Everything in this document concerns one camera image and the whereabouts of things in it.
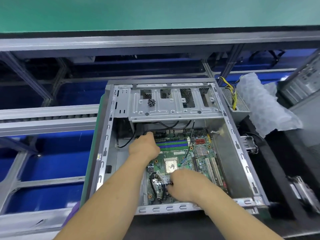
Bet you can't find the person's right hand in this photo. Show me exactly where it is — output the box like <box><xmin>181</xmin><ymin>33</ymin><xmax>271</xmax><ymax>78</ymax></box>
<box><xmin>166</xmin><ymin>169</ymin><xmax>216</xmax><ymax>203</ymax></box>

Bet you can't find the person's left hand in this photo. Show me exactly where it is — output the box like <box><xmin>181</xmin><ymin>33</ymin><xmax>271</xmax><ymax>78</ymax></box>
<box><xmin>127</xmin><ymin>131</ymin><xmax>161</xmax><ymax>163</ymax></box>

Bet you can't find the small gold CPU chip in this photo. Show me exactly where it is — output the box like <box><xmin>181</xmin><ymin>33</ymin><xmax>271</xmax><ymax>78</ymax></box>
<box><xmin>162</xmin><ymin>161</ymin><xmax>177</xmax><ymax>174</ymax></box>

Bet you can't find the green RAM stick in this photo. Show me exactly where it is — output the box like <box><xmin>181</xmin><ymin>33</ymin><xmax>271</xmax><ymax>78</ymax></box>
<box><xmin>154</xmin><ymin>138</ymin><xmax>192</xmax><ymax>147</ymax></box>

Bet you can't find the green motherboard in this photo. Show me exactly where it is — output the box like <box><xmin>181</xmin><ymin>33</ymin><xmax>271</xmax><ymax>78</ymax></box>
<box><xmin>145</xmin><ymin>128</ymin><xmax>229</xmax><ymax>204</ymax></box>

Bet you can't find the black and silver computer case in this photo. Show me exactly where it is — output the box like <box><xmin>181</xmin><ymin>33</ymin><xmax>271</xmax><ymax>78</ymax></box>
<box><xmin>86</xmin><ymin>78</ymin><xmax>271</xmax><ymax>216</ymax></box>

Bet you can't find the metal heatsink cooler fan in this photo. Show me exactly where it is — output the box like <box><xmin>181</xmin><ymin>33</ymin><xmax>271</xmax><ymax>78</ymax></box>
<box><xmin>240</xmin><ymin>133</ymin><xmax>261</xmax><ymax>155</ymax></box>

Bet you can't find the grey power supply unit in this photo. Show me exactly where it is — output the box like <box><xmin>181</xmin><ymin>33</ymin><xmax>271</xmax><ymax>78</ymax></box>
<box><xmin>218</xmin><ymin>76</ymin><xmax>251</xmax><ymax>126</ymax></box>

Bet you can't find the person's left forearm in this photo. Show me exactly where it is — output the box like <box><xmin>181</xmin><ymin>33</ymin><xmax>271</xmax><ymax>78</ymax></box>
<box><xmin>52</xmin><ymin>153</ymin><xmax>154</xmax><ymax>240</ymax></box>

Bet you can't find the person's right forearm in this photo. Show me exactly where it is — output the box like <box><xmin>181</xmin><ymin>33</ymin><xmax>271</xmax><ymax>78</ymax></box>
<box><xmin>197</xmin><ymin>183</ymin><xmax>284</xmax><ymax>240</ymax></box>

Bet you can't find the dark grey case side panel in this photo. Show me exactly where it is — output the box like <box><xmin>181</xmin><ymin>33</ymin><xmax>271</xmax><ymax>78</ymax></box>
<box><xmin>287</xmin><ymin>92</ymin><xmax>320</xmax><ymax>148</ymax></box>

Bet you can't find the grey computer tower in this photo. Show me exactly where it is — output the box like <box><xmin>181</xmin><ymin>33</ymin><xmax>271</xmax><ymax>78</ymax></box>
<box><xmin>277</xmin><ymin>62</ymin><xmax>320</xmax><ymax>106</ymax></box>

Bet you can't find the small purple object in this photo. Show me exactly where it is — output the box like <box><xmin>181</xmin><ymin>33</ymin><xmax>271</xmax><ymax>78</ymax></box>
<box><xmin>64</xmin><ymin>202</ymin><xmax>83</xmax><ymax>226</ymax></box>

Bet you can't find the white bubble wrap bag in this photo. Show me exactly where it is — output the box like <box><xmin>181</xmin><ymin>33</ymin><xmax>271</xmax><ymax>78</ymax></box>
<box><xmin>236</xmin><ymin>72</ymin><xmax>304</xmax><ymax>139</ymax></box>

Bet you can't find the green conveyor belt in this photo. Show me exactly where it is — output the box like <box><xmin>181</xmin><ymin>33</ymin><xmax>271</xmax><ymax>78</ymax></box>
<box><xmin>0</xmin><ymin>0</ymin><xmax>320</xmax><ymax>34</ymax></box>

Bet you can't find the aluminium roller conveyor rail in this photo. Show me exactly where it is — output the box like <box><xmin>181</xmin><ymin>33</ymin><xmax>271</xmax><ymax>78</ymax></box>
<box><xmin>0</xmin><ymin>104</ymin><xmax>101</xmax><ymax>137</ymax></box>

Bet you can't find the black cable loop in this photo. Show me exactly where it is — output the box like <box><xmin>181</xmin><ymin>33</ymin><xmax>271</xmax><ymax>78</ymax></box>
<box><xmin>250</xmin><ymin>50</ymin><xmax>286</xmax><ymax>64</ymax></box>

